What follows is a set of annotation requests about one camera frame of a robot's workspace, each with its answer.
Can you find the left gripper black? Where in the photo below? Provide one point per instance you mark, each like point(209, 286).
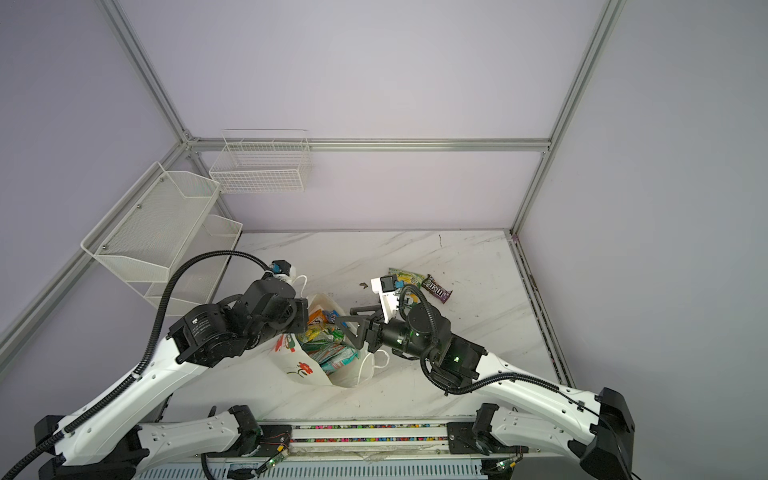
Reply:
point(298, 309)

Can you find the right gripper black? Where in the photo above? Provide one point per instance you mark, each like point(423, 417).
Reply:
point(376, 325)

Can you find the teal snack packet top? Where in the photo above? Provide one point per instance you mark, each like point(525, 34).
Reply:
point(335, 356)

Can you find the orange snack packet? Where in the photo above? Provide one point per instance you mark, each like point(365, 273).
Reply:
point(317, 317)

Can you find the white floral paper bag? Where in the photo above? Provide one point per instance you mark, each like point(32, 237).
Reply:
point(290, 359)

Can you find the green snack packet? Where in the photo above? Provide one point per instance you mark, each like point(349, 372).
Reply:
point(319, 336)

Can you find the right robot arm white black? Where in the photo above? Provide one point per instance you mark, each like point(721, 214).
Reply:
point(510, 378)

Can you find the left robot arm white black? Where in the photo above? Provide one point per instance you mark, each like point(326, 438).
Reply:
point(112, 437)

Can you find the yellow-green snack packet back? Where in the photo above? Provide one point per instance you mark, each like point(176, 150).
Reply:
point(404, 277)

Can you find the brown purple candy bar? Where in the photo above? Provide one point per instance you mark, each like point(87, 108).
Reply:
point(434, 288)

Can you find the lower white mesh shelf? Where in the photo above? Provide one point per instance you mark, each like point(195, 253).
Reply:
point(199, 283)

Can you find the white mesh shelf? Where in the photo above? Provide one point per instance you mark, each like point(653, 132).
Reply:
point(143, 238)
point(199, 283)

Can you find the upper white mesh shelf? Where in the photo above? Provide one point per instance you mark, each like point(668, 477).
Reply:
point(143, 238)

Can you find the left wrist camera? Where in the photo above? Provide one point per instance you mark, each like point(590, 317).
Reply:
point(281, 267)

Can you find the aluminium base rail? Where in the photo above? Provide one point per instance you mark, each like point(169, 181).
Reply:
point(398, 449)

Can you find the white wire basket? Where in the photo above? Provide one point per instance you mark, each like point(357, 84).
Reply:
point(254, 161)

